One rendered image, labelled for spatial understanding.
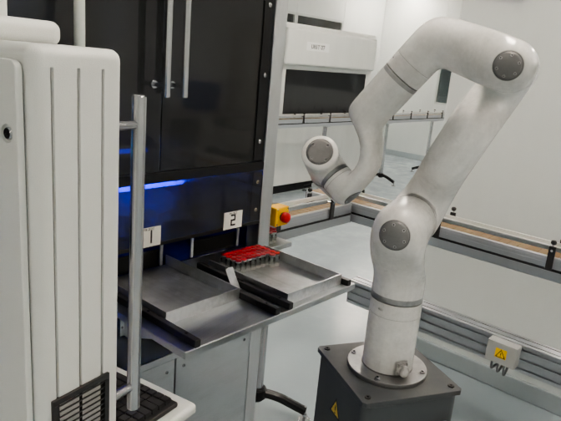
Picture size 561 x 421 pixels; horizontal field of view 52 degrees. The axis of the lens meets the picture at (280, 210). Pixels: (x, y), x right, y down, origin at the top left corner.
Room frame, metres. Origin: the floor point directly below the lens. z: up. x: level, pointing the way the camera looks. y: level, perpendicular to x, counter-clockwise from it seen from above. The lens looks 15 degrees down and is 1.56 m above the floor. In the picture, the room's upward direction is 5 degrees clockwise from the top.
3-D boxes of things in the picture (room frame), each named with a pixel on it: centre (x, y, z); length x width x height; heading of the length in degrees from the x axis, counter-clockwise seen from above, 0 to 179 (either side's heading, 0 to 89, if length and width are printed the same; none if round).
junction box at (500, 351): (2.08, -0.94, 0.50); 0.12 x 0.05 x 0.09; 49
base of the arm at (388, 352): (1.24, -0.29, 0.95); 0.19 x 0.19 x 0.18
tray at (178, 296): (1.53, 0.31, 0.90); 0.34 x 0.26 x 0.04; 49
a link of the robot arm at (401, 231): (1.21, -0.28, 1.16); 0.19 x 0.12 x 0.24; 156
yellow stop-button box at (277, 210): (2.05, 0.02, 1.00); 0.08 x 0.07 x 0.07; 49
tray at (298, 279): (1.71, 0.00, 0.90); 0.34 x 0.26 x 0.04; 49
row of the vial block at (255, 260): (1.77, 0.07, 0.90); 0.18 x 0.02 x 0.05; 139
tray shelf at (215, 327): (1.61, 0.15, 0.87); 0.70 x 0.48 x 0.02; 139
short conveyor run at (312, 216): (2.36, -0.06, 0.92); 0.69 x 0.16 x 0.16; 139
